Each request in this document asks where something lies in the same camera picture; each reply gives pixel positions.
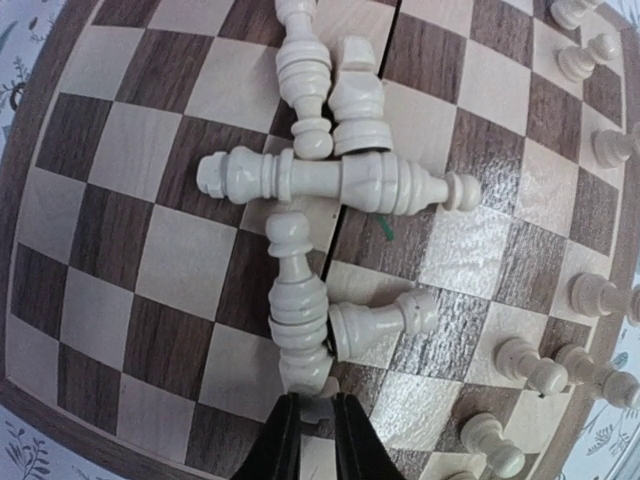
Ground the white chess piece bishop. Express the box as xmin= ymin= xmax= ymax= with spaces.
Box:
xmin=266 ymin=211 xmax=332 ymax=396

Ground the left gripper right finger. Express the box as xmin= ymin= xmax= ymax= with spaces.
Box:
xmin=333 ymin=393 xmax=400 ymax=479

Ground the floral patterned table mat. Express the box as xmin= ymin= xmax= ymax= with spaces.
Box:
xmin=0 ymin=0 xmax=640 ymax=480

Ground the white chess piece knight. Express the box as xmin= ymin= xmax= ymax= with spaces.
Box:
xmin=328 ymin=35 xmax=393 ymax=157

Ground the wooden chess board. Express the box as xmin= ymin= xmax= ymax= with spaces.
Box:
xmin=0 ymin=0 xmax=640 ymax=480

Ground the white chess piece king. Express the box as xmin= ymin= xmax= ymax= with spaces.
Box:
xmin=275 ymin=0 xmax=333 ymax=160

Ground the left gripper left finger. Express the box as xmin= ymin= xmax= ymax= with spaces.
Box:
xmin=234 ymin=393 xmax=301 ymax=480

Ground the white chess piece rook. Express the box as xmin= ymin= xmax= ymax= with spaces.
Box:
xmin=328 ymin=289 xmax=438 ymax=362

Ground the white pawn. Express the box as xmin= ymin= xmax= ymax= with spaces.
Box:
xmin=550 ymin=0 xmax=604 ymax=30

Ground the white pawn placed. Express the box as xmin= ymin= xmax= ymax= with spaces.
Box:
xmin=569 ymin=273 xmax=639 ymax=318
xmin=557 ymin=33 xmax=621 ymax=83
xmin=554 ymin=344 xmax=639 ymax=410
xmin=593 ymin=130 xmax=638 ymax=169
xmin=460 ymin=412 xmax=526 ymax=479
xmin=494 ymin=337 xmax=569 ymax=396

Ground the white chess piece queen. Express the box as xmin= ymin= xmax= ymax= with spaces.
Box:
xmin=196 ymin=146 xmax=482 ymax=216

